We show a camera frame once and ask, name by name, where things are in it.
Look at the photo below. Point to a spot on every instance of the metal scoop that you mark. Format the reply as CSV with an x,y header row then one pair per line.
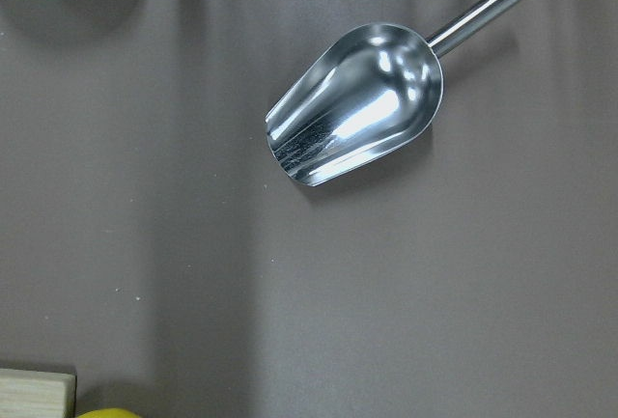
x,y
373,91

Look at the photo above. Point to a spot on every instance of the wooden cutting board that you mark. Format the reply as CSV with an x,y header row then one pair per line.
x,y
37,394

